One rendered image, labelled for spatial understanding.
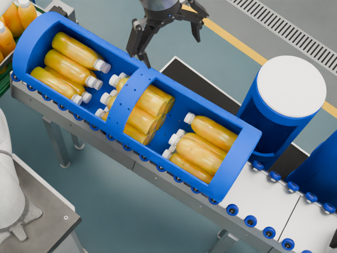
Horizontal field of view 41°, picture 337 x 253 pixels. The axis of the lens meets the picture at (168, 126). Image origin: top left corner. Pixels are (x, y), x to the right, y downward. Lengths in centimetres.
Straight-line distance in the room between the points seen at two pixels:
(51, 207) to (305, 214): 91
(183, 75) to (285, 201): 130
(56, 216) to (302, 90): 103
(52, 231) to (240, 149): 65
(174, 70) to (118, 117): 136
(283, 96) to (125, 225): 123
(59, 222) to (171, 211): 119
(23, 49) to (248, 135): 82
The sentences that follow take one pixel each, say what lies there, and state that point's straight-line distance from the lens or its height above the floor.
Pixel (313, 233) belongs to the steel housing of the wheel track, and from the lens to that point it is 179.
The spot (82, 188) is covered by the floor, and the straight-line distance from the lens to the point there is 268.
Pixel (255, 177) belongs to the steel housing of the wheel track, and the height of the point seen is 93.
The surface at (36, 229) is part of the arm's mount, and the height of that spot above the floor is 105.
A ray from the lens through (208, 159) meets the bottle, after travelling 152.
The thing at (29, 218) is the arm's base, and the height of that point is 107.
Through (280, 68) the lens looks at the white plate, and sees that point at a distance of 189.
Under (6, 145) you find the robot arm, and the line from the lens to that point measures 148.
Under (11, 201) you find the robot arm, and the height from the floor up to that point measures 123.
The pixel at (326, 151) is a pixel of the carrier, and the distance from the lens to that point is 209.
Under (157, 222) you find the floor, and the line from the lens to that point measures 262.
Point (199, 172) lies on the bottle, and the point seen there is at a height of 109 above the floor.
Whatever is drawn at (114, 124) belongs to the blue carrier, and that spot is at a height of 115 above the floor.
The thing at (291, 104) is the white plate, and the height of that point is 104.
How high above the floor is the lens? 255
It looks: 65 degrees down
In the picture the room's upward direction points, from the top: 12 degrees clockwise
